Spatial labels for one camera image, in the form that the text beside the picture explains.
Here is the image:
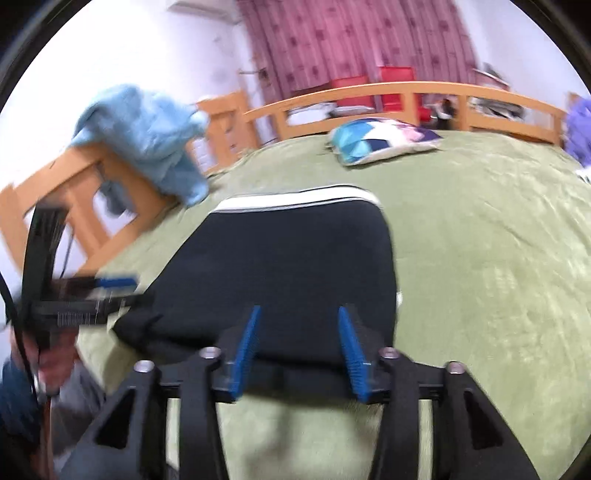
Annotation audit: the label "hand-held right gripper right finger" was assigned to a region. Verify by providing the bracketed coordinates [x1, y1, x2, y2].
[338, 305, 541, 480]

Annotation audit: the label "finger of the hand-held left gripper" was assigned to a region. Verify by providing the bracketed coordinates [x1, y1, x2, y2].
[58, 274, 141, 301]
[32, 294, 155, 326]

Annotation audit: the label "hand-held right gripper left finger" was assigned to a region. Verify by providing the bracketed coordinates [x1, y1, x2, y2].
[60, 305, 263, 480]

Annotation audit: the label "black pants with white stripe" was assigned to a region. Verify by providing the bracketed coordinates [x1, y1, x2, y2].
[113, 185, 402, 370]

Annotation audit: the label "person's left hand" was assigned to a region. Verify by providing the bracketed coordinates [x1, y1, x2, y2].
[11, 329, 80, 393]

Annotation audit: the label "light blue plush blanket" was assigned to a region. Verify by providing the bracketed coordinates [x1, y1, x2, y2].
[69, 84, 211, 215]

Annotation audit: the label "green fleece blanket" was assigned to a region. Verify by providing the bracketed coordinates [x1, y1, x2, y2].
[74, 129, 591, 480]

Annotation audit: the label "geometric print pillow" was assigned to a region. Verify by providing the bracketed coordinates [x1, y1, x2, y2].
[325, 117, 444, 167]

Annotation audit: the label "red chair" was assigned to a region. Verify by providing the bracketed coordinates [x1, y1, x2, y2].
[376, 66, 428, 123]
[330, 76, 370, 114]

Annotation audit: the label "white air conditioner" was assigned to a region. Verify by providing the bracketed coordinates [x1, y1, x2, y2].
[166, 0, 243, 23]

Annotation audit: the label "cluttered shelf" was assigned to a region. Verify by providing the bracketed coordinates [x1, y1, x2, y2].
[471, 62, 522, 121]

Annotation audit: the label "maroon patterned curtain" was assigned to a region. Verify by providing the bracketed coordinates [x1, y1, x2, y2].
[235, 0, 478, 100]

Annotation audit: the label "purple plush toy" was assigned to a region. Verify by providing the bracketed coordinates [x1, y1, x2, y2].
[564, 92, 591, 169]

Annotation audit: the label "black cable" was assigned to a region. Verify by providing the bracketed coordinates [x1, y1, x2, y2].
[0, 272, 49, 480]

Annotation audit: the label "wooden bed frame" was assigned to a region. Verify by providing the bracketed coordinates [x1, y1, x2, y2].
[0, 80, 568, 282]

